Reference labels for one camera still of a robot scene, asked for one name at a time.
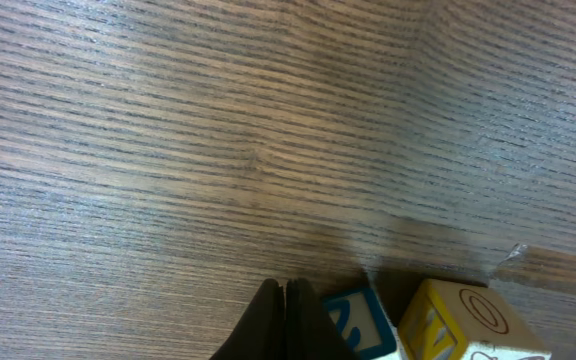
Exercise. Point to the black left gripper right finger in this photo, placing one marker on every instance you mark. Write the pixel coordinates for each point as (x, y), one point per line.
(310, 333)

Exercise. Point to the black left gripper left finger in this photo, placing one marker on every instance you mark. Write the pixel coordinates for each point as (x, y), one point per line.
(259, 333)

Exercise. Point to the white block green J side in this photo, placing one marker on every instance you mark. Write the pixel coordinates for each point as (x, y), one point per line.
(362, 323)

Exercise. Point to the white block red side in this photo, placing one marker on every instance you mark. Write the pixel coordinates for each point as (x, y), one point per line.
(454, 321)

